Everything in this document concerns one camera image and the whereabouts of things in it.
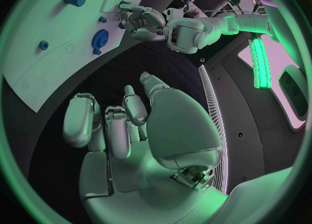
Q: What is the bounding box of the white task board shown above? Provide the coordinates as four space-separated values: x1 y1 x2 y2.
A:
2 0 164 113

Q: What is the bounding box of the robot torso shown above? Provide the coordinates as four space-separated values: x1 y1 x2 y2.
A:
198 33 309 194

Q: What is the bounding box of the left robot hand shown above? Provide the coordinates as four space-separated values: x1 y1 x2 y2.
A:
118 3 170 43

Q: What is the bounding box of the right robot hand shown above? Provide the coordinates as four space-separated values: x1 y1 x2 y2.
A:
61 71 230 224

